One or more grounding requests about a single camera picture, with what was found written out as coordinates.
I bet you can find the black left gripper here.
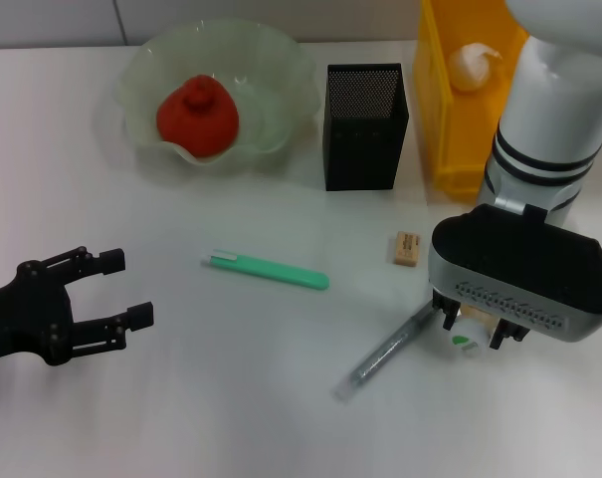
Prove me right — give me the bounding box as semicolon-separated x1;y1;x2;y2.
0;246;156;368

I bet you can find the clear green-label plastic bottle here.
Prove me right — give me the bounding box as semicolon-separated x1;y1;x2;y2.
442;306;503;359

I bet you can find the red-orange orange fruit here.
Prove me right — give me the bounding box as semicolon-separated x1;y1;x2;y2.
155;74;241;159

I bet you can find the white paper ball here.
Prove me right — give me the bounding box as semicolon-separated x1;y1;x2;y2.
447;43;506;95

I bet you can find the tan eraser block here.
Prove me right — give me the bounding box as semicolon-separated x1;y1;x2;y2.
392;230;422;267

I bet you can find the grey marker pen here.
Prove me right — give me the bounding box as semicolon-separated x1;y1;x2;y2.
333;301;439;403

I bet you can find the black mesh pen holder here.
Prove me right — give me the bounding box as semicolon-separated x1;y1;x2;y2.
322;63;410;192

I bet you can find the pale green glass fruit bowl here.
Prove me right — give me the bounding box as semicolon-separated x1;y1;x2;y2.
113;18;317;175

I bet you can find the yellow plastic storage bin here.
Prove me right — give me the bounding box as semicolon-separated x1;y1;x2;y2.
412;0;533;203

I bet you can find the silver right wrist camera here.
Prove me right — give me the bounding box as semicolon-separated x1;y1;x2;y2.
427;202;602;344

